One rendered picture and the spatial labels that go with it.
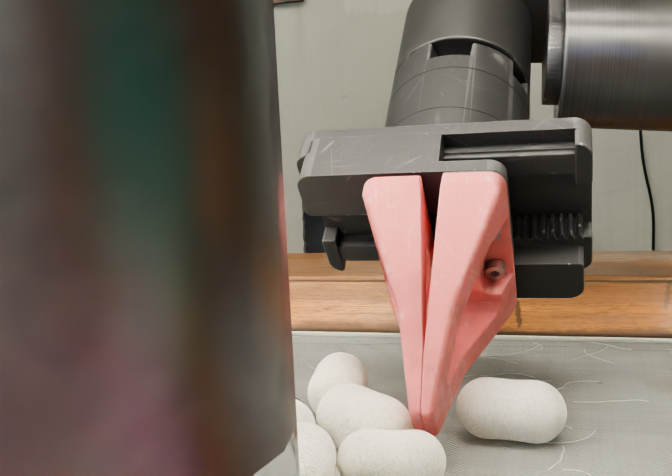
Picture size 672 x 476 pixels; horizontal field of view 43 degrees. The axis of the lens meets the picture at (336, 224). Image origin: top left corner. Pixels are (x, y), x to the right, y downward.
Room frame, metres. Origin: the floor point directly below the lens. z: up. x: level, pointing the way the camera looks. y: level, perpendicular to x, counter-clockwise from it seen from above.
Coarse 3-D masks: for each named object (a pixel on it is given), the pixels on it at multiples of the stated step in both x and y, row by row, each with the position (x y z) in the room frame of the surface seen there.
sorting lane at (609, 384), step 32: (320, 352) 0.39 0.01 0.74; (352, 352) 0.39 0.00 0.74; (384, 352) 0.38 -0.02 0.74; (512, 352) 0.37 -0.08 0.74; (544, 352) 0.37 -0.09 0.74; (576, 352) 0.37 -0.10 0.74; (608, 352) 0.37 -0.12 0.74; (640, 352) 0.36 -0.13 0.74; (384, 384) 0.34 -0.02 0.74; (576, 384) 0.32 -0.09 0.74; (608, 384) 0.32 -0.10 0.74; (640, 384) 0.32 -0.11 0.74; (448, 416) 0.29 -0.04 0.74; (576, 416) 0.29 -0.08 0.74; (608, 416) 0.29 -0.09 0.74; (640, 416) 0.28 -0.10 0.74; (448, 448) 0.26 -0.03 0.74; (480, 448) 0.26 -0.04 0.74; (512, 448) 0.26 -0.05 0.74; (544, 448) 0.26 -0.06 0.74; (576, 448) 0.26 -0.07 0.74; (608, 448) 0.26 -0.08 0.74; (640, 448) 0.26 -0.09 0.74
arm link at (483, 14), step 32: (416, 0) 0.38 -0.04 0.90; (448, 0) 0.36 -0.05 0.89; (480, 0) 0.36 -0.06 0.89; (512, 0) 0.37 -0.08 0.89; (544, 0) 0.38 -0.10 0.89; (416, 32) 0.36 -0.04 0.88; (448, 32) 0.35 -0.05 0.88; (480, 32) 0.34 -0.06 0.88; (512, 32) 0.35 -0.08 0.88; (544, 32) 0.39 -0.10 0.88; (544, 64) 0.38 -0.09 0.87; (544, 96) 0.36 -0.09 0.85
